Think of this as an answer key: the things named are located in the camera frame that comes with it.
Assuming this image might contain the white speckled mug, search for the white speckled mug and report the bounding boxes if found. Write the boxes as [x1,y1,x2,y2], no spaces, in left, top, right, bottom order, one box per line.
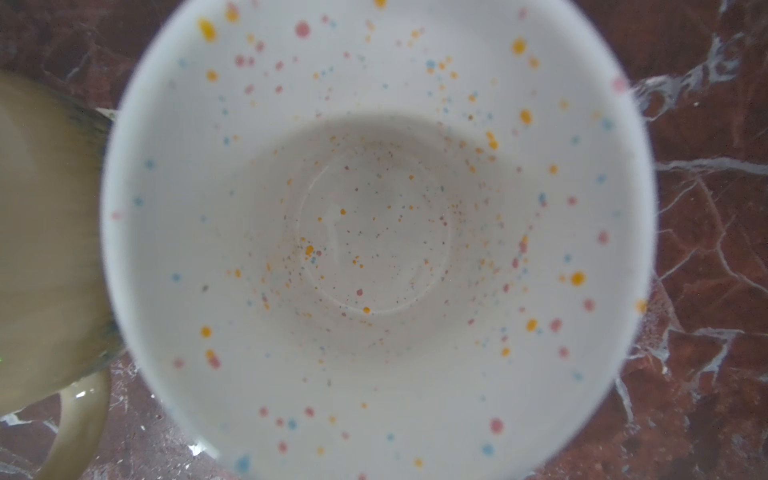
[101,1,656,479]

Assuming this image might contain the beige glazed mug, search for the beige glazed mug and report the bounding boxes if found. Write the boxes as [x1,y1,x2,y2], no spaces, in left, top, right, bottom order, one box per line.
[1,72,124,479]

